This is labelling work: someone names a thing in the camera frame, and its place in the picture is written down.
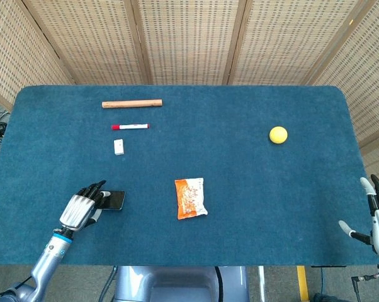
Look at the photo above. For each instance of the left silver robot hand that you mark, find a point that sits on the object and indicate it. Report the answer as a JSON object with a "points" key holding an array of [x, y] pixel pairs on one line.
{"points": [[77, 210]]}

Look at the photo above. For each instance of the black smartphone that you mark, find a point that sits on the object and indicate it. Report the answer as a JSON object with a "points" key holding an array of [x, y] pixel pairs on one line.
{"points": [[115, 201]]}

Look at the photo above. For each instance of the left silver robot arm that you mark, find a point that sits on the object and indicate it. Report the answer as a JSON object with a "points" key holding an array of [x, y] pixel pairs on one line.
{"points": [[48, 255]]}

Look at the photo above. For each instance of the small white box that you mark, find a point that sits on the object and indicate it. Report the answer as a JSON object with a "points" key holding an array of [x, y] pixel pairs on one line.
{"points": [[119, 147]]}

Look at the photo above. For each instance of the yellow floor strip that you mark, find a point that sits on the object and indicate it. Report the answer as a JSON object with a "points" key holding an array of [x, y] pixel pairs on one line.
{"points": [[303, 283]]}

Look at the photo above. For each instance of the red and white marker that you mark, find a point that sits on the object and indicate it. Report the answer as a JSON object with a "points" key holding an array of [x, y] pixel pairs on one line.
{"points": [[133, 126]]}

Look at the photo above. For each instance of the orange and white snack packet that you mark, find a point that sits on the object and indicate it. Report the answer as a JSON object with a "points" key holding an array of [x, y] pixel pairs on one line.
{"points": [[189, 198]]}

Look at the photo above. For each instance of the wooden rod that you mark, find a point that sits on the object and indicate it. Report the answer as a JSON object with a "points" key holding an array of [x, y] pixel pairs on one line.
{"points": [[131, 104]]}

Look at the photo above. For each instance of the grey robot torso base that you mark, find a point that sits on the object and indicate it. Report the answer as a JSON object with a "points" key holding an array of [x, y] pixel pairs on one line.
{"points": [[177, 283]]}

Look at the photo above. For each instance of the yellow ball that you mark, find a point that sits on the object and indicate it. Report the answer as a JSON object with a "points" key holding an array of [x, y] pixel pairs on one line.
{"points": [[278, 135]]}

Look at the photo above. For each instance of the blue table cloth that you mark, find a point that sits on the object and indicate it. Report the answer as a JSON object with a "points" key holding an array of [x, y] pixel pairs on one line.
{"points": [[240, 188]]}

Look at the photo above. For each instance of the woven folding screen panel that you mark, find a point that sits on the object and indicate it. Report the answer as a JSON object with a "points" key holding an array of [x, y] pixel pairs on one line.
{"points": [[19, 56], [189, 41], [365, 78], [280, 41], [95, 41]]}

